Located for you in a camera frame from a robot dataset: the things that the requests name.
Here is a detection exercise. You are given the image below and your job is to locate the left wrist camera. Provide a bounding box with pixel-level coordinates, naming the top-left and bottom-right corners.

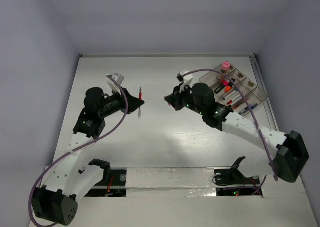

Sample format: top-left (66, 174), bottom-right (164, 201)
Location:
top-left (106, 73), bottom-right (125, 94)

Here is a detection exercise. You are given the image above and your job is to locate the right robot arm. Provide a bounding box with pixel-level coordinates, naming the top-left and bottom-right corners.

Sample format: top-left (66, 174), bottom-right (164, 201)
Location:
top-left (164, 83), bottom-right (310, 183)

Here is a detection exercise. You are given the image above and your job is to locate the blue ballpoint pen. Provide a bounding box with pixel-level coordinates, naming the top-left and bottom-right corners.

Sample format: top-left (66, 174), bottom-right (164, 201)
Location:
top-left (241, 103), bottom-right (258, 114)

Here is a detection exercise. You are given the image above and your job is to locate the red cap white marker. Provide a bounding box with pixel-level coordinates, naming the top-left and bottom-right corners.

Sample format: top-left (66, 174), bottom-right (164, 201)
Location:
top-left (227, 94), bottom-right (242, 106)

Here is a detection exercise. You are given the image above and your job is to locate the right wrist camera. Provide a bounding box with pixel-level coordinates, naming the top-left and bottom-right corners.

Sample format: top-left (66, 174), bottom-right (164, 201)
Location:
top-left (176, 70), bottom-right (194, 93)

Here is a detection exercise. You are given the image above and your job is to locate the orange cap black highlighter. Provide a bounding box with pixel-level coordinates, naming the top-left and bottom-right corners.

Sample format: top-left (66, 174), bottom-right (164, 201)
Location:
top-left (224, 78), bottom-right (236, 93)

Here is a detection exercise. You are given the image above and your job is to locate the purple gel pen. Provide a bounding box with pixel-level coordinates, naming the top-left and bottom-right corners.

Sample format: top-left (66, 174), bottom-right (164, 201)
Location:
top-left (239, 104), bottom-right (257, 115)

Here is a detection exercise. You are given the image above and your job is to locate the pink cap sticker bottle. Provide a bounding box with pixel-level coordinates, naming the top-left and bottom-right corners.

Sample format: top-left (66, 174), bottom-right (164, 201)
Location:
top-left (221, 61), bottom-right (231, 75)

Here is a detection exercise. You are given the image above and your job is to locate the clear acrylic organizer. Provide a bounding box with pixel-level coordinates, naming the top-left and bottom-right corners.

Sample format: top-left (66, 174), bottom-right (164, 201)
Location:
top-left (199, 64), bottom-right (268, 116)

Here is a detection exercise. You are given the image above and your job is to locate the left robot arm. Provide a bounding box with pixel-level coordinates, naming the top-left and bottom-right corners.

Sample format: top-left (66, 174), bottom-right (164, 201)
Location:
top-left (28, 87), bottom-right (145, 227)

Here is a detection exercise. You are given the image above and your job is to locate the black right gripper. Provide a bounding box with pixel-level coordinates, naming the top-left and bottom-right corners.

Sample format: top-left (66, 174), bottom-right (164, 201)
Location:
top-left (165, 82), bottom-right (205, 116)

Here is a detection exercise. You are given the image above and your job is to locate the red gel pen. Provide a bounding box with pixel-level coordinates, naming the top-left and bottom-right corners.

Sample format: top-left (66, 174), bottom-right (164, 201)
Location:
top-left (232, 98), bottom-right (249, 110)

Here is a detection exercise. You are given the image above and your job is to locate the pink cap black highlighter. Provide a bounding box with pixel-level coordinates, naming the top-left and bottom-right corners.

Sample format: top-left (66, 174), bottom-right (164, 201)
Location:
top-left (214, 79), bottom-right (229, 94)

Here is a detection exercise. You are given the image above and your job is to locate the white foam front board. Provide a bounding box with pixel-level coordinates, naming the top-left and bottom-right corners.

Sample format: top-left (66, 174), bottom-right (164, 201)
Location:
top-left (29, 165), bottom-right (320, 227)

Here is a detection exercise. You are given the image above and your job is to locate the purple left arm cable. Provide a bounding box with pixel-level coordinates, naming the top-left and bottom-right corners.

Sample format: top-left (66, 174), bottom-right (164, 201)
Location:
top-left (27, 75), bottom-right (130, 227)

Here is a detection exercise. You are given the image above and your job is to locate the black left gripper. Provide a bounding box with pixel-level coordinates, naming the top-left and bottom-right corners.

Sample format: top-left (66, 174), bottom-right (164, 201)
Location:
top-left (99, 86), bottom-right (144, 119)

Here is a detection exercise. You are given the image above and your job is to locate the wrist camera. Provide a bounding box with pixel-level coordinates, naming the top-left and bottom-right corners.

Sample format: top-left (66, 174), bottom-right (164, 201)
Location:
top-left (106, 73), bottom-right (125, 94)
top-left (176, 70), bottom-right (194, 93)

